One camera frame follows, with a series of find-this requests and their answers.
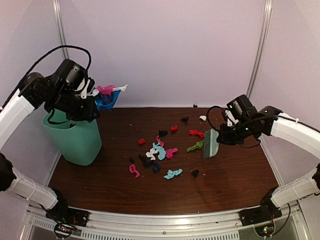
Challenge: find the pink paper scrap left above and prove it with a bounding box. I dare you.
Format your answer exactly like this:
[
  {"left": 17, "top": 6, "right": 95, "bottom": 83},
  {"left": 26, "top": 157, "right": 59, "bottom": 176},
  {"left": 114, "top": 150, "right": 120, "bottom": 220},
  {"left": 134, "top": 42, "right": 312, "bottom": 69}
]
[{"left": 129, "top": 164, "right": 141, "bottom": 178}]

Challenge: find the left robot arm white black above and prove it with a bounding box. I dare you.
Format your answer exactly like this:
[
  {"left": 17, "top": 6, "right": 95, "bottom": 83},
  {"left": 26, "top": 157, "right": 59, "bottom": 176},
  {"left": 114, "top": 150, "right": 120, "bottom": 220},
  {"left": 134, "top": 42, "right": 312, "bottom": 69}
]
[{"left": 0, "top": 59, "right": 100, "bottom": 222}]

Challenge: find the white paper scrap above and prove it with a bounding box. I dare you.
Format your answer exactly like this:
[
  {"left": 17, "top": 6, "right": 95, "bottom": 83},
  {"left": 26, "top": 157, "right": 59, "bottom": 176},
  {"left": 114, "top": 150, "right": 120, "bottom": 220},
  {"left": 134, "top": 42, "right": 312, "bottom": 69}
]
[
  {"left": 145, "top": 148, "right": 158, "bottom": 161},
  {"left": 90, "top": 84, "right": 128, "bottom": 97}
]

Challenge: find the black paper scrap centre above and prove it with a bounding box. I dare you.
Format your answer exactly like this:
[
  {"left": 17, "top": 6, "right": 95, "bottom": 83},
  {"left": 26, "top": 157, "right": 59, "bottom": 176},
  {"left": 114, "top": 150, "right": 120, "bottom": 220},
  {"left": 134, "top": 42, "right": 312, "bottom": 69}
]
[{"left": 138, "top": 154, "right": 153, "bottom": 169}]

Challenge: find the white scrap far back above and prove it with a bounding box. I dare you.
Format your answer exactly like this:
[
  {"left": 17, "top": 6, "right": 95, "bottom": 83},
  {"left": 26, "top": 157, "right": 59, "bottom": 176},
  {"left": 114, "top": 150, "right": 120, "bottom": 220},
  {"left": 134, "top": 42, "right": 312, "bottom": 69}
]
[{"left": 199, "top": 115, "right": 207, "bottom": 122}]

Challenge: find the aluminium front frame rail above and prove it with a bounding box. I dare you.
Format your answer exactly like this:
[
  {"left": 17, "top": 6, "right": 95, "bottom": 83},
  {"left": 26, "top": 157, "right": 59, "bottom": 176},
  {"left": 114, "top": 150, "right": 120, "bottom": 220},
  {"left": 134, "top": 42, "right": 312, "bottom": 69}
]
[{"left": 24, "top": 197, "right": 308, "bottom": 240}]

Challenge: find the right aluminium corner post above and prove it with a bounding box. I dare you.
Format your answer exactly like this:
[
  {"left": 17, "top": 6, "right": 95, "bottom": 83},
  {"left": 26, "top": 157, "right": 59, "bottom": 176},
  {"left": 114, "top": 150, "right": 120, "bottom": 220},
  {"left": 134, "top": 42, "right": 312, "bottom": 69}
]
[{"left": 246, "top": 0, "right": 273, "bottom": 99}]

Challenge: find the black scrap far back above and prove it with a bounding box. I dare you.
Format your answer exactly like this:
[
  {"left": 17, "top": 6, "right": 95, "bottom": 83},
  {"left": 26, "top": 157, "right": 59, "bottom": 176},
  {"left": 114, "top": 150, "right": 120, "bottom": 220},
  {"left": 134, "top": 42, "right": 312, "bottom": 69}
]
[{"left": 180, "top": 116, "right": 189, "bottom": 125}]

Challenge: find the pink paper scrap middle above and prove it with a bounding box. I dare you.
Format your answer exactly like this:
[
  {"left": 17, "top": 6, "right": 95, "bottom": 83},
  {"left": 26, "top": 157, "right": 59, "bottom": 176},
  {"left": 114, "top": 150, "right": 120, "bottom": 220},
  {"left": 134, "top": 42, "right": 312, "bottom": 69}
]
[{"left": 165, "top": 147, "right": 178, "bottom": 159}]

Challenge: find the light blue scrap lower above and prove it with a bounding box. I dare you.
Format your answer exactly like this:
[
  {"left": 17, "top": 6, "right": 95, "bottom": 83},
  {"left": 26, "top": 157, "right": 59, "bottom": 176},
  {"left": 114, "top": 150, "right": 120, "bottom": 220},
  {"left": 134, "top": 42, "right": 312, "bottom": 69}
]
[{"left": 163, "top": 168, "right": 183, "bottom": 180}]

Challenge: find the green plastic trash bin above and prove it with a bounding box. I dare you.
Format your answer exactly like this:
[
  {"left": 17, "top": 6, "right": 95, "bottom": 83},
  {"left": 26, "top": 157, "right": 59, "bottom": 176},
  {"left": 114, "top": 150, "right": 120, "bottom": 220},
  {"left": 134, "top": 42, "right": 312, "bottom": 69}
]
[{"left": 42, "top": 110, "right": 102, "bottom": 166}]

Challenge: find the pink scrap upper small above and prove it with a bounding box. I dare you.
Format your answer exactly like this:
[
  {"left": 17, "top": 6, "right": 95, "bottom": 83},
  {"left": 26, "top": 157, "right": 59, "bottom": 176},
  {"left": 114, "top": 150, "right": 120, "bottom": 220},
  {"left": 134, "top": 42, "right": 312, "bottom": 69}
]
[{"left": 156, "top": 135, "right": 165, "bottom": 148}]

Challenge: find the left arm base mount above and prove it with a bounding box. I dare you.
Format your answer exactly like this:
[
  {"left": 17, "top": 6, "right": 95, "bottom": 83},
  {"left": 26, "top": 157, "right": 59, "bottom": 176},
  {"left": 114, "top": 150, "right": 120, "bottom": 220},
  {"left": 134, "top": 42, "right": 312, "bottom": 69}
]
[{"left": 45, "top": 188, "right": 89, "bottom": 227}]

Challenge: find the white paper scrap upper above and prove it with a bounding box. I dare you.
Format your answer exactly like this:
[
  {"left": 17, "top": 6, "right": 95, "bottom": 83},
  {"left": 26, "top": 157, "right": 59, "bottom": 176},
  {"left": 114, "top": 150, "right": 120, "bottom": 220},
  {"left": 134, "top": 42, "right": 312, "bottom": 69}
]
[{"left": 145, "top": 148, "right": 158, "bottom": 161}]

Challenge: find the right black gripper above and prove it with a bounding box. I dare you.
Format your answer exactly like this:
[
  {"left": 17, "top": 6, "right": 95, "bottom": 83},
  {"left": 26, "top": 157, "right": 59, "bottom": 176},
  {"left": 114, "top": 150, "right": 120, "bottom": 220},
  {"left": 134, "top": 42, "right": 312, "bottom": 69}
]
[{"left": 217, "top": 118, "right": 254, "bottom": 146}]

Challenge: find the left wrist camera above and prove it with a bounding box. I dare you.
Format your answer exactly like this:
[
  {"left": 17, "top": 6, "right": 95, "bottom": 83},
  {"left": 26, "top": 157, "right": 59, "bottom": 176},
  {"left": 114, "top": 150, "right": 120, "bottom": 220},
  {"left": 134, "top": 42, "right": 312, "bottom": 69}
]
[{"left": 75, "top": 77, "right": 96, "bottom": 99}]

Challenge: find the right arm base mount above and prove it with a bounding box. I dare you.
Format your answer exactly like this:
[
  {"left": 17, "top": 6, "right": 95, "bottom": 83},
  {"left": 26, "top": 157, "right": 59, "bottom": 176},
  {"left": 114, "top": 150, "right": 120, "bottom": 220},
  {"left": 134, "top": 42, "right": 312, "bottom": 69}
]
[{"left": 238, "top": 187, "right": 282, "bottom": 226}]

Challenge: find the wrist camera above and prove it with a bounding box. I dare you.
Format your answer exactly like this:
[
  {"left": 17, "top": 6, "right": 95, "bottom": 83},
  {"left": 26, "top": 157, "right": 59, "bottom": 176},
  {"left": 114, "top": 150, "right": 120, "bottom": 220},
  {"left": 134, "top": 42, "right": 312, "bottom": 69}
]
[
  {"left": 222, "top": 109, "right": 239, "bottom": 127},
  {"left": 75, "top": 77, "right": 96, "bottom": 99}
]

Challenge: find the aluminium corner post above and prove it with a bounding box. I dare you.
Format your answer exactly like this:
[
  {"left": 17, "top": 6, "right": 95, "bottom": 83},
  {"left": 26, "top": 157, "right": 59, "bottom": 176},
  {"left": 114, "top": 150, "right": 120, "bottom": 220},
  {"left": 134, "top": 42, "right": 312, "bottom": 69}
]
[
  {"left": 52, "top": 0, "right": 67, "bottom": 45},
  {"left": 246, "top": 0, "right": 273, "bottom": 99}
]

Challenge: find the black scrap upper centre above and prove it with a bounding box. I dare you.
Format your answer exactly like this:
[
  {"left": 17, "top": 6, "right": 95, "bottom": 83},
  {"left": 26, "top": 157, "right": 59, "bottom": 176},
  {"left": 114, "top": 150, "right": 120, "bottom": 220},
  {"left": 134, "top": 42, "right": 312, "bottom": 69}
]
[{"left": 158, "top": 129, "right": 168, "bottom": 137}]

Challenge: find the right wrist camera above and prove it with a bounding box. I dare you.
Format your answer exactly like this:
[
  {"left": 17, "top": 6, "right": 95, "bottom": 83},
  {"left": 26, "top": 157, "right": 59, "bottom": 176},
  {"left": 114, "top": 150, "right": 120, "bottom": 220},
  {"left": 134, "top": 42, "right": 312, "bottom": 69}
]
[{"left": 222, "top": 109, "right": 239, "bottom": 127}]

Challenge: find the mint green hand brush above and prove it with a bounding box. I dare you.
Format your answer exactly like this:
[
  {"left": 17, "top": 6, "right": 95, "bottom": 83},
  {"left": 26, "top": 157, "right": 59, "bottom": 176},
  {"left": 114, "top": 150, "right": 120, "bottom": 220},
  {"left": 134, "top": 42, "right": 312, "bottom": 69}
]
[{"left": 203, "top": 128, "right": 219, "bottom": 159}]

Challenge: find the blue plastic dustpan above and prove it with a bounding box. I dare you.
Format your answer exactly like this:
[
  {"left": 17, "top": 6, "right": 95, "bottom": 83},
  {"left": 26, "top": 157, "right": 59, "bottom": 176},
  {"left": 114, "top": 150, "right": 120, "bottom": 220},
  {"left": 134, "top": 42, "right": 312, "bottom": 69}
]
[{"left": 94, "top": 90, "right": 122, "bottom": 111}]

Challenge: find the red scrap upper centre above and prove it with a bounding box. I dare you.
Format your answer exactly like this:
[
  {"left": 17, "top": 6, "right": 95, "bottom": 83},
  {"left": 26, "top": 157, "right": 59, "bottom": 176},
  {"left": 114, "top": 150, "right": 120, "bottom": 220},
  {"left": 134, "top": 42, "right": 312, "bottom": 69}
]
[{"left": 170, "top": 125, "right": 179, "bottom": 133}]

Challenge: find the small red paper scrap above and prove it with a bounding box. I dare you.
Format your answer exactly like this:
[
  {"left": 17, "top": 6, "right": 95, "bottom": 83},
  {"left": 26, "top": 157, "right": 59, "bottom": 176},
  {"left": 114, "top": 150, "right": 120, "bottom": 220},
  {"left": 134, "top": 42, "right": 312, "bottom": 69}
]
[{"left": 138, "top": 138, "right": 146, "bottom": 145}]

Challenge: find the white paper scrap lower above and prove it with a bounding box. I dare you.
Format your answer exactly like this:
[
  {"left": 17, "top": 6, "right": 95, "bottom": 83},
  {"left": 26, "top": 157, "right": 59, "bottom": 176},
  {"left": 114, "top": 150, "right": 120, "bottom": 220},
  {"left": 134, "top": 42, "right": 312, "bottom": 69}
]
[{"left": 90, "top": 84, "right": 128, "bottom": 97}]

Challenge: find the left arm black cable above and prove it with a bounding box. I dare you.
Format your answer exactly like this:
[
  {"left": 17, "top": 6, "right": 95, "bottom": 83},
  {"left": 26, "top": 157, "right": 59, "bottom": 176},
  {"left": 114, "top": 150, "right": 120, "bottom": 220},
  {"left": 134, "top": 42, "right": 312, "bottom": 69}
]
[{"left": 0, "top": 44, "right": 92, "bottom": 108}]

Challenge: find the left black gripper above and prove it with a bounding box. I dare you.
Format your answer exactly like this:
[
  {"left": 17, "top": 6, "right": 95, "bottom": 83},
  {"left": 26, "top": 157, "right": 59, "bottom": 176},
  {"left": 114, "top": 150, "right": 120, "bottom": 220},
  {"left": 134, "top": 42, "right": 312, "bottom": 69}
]
[{"left": 48, "top": 86, "right": 100, "bottom": 121}]

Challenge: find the pink paper scrap lower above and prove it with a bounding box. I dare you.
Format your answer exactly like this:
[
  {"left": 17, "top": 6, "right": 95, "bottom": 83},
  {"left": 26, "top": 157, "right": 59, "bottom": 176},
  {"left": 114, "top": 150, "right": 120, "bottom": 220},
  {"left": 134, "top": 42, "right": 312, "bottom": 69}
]
[{"left": 96, "top": 85, "right": 116, "bottom": 96}]

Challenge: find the light blue scrap upper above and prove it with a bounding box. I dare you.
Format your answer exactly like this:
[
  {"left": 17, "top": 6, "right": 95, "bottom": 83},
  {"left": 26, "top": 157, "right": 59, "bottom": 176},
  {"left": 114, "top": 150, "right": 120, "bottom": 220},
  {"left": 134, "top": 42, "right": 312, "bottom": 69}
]
[{"left": 152, "top": 143, "right": 166, "bottom": 161}]

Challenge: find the left aluminium corner post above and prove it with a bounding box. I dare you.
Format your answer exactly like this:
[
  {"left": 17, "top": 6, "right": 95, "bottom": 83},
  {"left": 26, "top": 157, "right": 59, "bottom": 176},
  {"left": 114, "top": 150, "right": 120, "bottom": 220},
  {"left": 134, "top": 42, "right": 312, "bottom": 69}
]
[{"left": 52, "top": 0, "right": 67, "bottom": 45}]

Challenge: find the light blue scrap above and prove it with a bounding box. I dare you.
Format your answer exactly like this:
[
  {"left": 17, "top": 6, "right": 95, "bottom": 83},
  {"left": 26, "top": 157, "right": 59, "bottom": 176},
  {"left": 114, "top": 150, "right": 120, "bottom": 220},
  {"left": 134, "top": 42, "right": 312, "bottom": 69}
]
[
  {"left": 163, "top": 168, "right": 183, "bottom": 180},
  {"left": 152, "top": 143, "right": 166, "bottom": 161}
]

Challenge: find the pink paper scrap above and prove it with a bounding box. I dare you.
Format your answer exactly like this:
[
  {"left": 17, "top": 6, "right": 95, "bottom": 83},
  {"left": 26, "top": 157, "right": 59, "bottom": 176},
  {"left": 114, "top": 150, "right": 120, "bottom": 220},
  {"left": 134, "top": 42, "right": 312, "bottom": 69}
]
[
  {"left": 96, "top": 85, "right": 116, "bottom": 96},
  {"left": 129, "top": 164, "right": 141, "bottom": 178},
  {"left": 165, "top": 147, "right": 178, "bottom": 159}
]

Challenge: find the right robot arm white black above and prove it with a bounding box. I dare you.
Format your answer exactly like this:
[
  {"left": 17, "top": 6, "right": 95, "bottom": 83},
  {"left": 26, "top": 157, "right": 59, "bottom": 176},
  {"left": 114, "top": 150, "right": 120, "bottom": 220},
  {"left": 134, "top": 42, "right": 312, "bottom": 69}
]
[{"left": 216, "top": 94, "right": 320, "bottom": 221}]

